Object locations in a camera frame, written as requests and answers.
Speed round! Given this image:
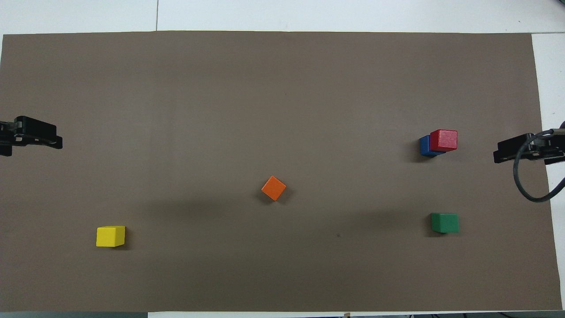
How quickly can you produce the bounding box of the blue wooden block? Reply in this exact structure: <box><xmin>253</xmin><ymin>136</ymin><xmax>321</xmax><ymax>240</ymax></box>
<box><xmin>418</xmin><ymin>135</ymin><xmax>446</xmax><ymax>158</ymax></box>

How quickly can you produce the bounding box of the green wooden block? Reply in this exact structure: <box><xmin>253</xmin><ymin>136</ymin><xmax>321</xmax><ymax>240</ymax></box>
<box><xmin>430</xmin><ymin>212</ymin><xmax>460</xmax><ymax>234</ymax></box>

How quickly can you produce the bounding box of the red wooden block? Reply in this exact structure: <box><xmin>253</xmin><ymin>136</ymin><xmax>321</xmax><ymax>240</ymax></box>
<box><xmin>429</xmin><ymin>129</ymin><xmax>458</xmax><ymax>153</ymax></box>

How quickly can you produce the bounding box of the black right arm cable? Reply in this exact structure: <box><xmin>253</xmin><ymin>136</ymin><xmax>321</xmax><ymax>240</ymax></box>
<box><xmin>512</xmin><ymin>128</ymin><xmax>565</xmax><ymax>203</ymax></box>

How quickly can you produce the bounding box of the brown paper table mat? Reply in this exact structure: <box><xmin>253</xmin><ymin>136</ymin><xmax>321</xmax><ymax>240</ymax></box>
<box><xmin>0</xmin><ymin>30</ymin><xmax>563</xmax><ymax>312</ymax></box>

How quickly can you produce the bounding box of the orange wooden block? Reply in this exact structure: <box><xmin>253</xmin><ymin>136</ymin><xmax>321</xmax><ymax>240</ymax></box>
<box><xmin>261</xmin><ymin>175</ymin><xmax>287</xmax><ymax>202</ymax></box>

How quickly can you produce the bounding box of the yellow wooden block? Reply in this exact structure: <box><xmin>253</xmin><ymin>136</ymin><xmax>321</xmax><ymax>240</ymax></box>
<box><xmin>96</xmin><ymin>225</ymin><xmax>126</xmax><ymax>248</ymax></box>

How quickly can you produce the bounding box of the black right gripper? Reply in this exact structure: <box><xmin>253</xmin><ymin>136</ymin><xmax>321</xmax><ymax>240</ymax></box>
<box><xmin>493</xmin><ymin>127</ymin><xmax>565</xmax><ymax>166</ymax></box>

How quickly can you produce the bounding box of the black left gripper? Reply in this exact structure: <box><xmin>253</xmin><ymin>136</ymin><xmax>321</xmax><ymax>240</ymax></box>
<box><xmin>0</xmin><ymin>116</ymin><xmax>63</xmax><ymax>157</ymax></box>

